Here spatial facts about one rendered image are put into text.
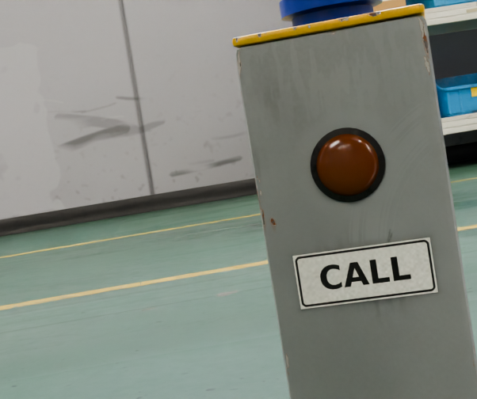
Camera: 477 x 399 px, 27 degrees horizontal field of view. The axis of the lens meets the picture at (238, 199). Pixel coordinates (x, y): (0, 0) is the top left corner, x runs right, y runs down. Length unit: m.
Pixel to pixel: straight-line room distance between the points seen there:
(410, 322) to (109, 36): 5.20
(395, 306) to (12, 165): 5.20
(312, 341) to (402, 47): 0.11
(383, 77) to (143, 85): 5.15
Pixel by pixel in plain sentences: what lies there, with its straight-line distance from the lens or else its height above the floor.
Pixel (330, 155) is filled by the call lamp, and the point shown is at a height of 0.27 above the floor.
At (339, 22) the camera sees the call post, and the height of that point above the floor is 0.31.
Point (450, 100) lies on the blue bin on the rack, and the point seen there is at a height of 0.33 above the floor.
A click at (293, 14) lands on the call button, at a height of 0.32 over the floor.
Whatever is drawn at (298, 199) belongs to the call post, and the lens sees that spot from 0.36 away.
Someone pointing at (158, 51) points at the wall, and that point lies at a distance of 5.52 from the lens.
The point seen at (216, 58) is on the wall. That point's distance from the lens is 5.53.
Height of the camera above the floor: 0.27
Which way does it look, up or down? 3 degrees down
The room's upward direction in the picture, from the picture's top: 9 degrees counter-clockwise
